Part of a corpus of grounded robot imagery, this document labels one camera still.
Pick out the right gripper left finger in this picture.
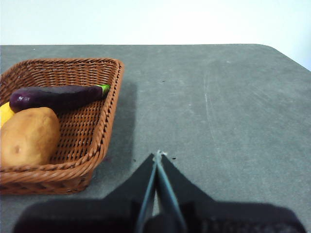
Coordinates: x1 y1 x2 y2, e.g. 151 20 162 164
12 152 157 233

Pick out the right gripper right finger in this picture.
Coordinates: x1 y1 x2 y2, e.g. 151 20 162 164
143 154 307 233

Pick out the brown wicker basket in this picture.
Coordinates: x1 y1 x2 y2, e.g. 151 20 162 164
0 57 125 195

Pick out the brown potato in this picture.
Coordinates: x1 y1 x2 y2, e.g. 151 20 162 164
0 106 61 168

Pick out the purple eggplant with green stem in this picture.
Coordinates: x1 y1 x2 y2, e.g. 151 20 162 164
9 84 111 114

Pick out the yellow corn cob piece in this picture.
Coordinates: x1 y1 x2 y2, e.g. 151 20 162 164
0 101 17 128

